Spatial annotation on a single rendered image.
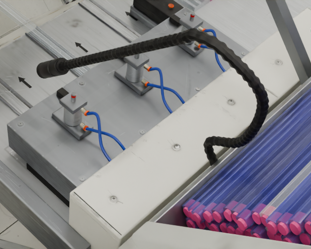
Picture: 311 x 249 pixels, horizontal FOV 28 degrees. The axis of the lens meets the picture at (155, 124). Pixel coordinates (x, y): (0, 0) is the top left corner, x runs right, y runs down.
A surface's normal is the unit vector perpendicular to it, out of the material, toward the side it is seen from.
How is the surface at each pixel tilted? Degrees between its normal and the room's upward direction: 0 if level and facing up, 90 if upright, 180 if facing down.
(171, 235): 90
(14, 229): 0
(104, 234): 90
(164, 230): 90
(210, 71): 44
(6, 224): 0
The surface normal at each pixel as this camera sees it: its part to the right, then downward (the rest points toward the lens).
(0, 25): 0.60, -0.04
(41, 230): -0.67, 0.52
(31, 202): 0.12, -0.62
